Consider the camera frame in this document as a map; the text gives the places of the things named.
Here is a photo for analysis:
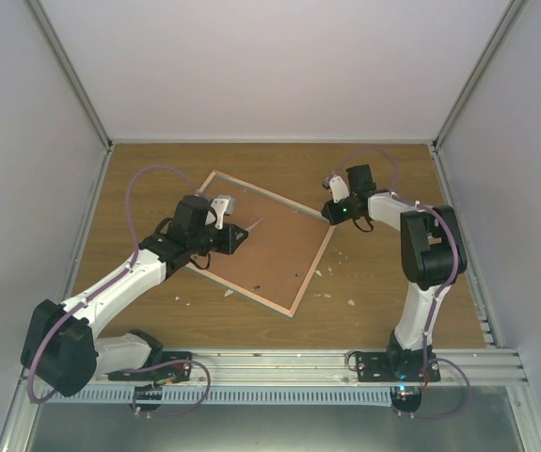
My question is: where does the aluminium front rail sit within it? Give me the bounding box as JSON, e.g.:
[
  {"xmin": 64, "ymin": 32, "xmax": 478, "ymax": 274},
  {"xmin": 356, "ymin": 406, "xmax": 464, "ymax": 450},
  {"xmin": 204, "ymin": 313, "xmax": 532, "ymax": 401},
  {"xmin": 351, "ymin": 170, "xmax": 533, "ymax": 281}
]
[{"xmin": 20, "ymin": 346, "xmax": 530, "ymax": 385}]

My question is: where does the aluminium corner post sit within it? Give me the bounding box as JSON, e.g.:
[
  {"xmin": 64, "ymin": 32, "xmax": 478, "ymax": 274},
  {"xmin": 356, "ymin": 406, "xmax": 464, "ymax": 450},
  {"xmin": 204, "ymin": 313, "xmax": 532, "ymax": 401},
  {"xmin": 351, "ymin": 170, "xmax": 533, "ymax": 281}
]
[
  {"xmin": 431, "ymin": 0, "xmax": 527, "ymax": 153},
  {"xmin": 24, "ymin": 0, "xmax": 113, "ymax": 153}
]

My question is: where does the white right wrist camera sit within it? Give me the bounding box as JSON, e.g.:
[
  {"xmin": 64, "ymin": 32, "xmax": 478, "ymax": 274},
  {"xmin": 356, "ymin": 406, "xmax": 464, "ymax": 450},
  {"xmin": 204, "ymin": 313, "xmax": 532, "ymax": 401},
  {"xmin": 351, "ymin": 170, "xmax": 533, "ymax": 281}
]
[{"xmin": 323, "ymin": 174, "xmax": 350, "ymax": 203}]

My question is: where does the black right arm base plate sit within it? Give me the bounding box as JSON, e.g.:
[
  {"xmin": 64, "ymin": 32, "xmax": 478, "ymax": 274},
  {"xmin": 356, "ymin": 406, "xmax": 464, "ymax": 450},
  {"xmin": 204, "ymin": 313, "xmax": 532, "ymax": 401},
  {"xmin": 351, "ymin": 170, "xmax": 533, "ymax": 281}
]
[{"xmin": 344, "ymin": 348, "xmax": 441, "ymax": 383}]

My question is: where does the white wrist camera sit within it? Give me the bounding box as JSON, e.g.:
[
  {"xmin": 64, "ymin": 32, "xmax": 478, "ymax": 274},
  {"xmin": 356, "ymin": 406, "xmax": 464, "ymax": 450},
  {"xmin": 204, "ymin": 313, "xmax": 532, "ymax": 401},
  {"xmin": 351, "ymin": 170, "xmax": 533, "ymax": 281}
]
[
  {"xmin": 323, "ymin": 174, "xmax": 350, "ymax": 203},
  {"xmin": 206, "ymin": 195, "xmax": 236, "ymax": 230}
]

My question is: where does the clear handled screwdriver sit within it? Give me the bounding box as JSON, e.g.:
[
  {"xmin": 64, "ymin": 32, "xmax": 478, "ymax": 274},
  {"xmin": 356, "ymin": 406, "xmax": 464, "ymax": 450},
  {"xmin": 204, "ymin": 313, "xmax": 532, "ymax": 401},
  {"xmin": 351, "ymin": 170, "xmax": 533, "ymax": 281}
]
[{"xmin": 246, "ymin": 218, "xmax": 263, "ymax": 232}]

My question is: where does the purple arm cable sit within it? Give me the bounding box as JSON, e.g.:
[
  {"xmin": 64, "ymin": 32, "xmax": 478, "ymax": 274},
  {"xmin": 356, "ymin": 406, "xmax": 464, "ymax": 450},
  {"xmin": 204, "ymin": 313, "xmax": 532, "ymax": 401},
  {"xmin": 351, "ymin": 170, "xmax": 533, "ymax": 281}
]
[
  {"xmin": 330, "ymin": 144, "xmax": 459, "ymax": 359},
  {"xmin": 27, "ymin": 164, "xmax": 205, "ymax": 405}
]

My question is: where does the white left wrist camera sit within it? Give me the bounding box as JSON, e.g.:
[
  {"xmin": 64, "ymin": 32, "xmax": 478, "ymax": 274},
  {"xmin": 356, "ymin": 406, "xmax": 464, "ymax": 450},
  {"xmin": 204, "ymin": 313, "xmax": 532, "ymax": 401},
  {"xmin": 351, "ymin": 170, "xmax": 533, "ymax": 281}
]
[{"xmin": 206, "ymin": 195, "xmax": 236, "ymax": 230}]

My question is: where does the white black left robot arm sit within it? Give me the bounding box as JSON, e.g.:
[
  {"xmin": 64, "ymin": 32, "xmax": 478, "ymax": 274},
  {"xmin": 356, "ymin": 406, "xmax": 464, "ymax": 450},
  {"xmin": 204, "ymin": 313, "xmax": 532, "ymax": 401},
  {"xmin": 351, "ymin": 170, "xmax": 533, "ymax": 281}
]
[{"xmin": 20, "ymin": 195, "xmax": 248, "ymax": 396}]

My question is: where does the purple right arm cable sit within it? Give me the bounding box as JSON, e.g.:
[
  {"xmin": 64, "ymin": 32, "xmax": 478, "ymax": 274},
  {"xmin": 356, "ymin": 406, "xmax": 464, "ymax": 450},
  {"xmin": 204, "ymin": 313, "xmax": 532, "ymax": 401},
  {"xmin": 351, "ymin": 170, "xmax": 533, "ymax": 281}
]
[{"xmin": 330, "ymin": 144, "xmax": 459, "ymax": 359}]

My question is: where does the aluminium corner post left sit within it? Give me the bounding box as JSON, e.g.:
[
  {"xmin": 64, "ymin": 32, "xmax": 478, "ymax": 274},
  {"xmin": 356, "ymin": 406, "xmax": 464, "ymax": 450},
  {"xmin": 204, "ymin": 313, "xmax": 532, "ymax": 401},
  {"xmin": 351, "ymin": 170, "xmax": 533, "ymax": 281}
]
[{"xmin": 24, "ymin": 0, "xmax": 113, "ymax": 153}]

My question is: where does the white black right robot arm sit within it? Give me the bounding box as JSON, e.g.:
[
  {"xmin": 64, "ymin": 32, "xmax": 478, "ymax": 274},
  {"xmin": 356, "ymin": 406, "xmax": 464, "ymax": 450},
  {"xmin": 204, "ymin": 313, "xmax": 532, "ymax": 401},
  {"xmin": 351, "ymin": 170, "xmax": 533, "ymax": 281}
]
[{"xmin": 321, "ymin": 165, "xmax": 468, "ymax": 381}]

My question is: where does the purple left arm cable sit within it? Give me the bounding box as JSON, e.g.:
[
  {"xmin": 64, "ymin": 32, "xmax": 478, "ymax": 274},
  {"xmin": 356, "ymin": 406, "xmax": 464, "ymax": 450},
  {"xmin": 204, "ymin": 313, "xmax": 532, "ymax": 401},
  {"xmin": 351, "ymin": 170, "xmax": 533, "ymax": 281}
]
[{"xmin": 27, "ymin": 164, "xmax": 205, "ymax": 405}]

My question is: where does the aluminium corner post right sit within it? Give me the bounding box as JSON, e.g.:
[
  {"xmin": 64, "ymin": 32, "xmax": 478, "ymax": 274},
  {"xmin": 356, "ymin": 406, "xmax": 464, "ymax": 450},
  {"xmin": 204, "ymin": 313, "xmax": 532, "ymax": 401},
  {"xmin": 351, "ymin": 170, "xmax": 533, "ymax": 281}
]
[{"xmin": 431, "ymin": 0, "xmax": 527, "ymax": 153}]

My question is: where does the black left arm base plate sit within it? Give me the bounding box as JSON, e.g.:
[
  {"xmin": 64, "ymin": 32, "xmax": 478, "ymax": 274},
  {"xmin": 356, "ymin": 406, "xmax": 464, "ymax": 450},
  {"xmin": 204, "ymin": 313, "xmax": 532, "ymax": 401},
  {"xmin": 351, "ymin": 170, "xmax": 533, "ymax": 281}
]
[{"xmin": 107, "ymin": 350, "xmax": 193, "ymax": 384}]

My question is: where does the grey slotted cable duct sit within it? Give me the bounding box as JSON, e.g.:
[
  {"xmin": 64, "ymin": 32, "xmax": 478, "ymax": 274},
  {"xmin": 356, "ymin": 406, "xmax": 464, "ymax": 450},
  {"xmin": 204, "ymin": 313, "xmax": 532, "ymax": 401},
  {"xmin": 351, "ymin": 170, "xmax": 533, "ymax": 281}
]
[{"xmin": 51, "ymin": 385, "xmax": 391, "ymax": 407}]

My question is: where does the turquoise picture frame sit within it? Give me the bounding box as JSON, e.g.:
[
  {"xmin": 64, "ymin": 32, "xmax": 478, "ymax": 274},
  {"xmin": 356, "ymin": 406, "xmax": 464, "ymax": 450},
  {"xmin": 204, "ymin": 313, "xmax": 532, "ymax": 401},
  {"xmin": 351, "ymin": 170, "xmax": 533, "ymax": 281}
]
[{"xmin": 188, "ymin": 170, "xmax": 334, "ymax": 317}]

